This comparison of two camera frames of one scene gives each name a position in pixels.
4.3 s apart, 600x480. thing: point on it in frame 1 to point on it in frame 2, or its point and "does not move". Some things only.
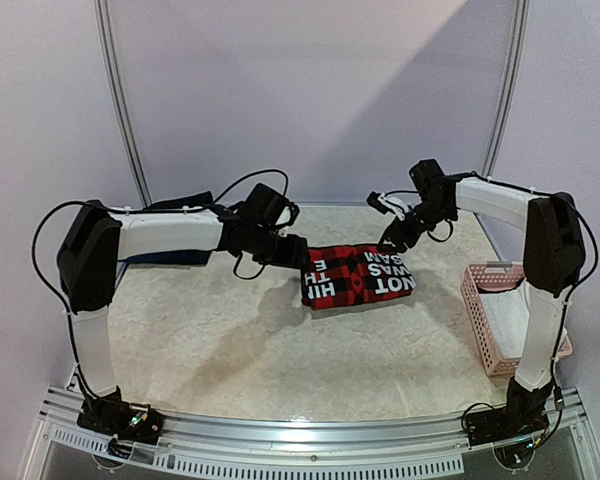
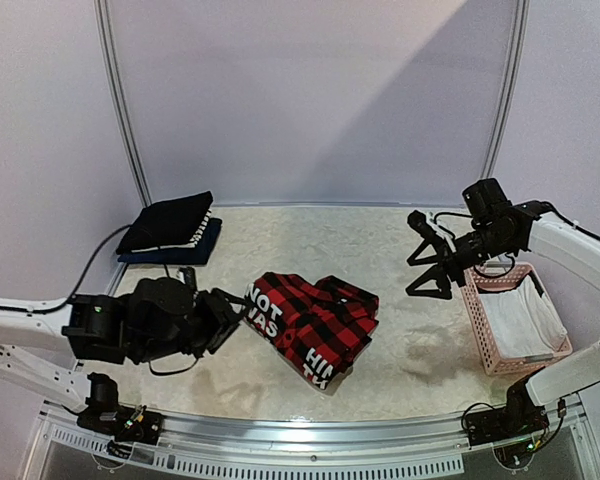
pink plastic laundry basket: x=487 y=273 does not move
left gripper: x=295 y=256 to x=218 y=314
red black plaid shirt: x=341 y=275 to x=318 y=328
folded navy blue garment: x=169 y=258 does not move
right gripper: x=400 y=232 to x=446 y=254
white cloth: x=507 y=314 does not move
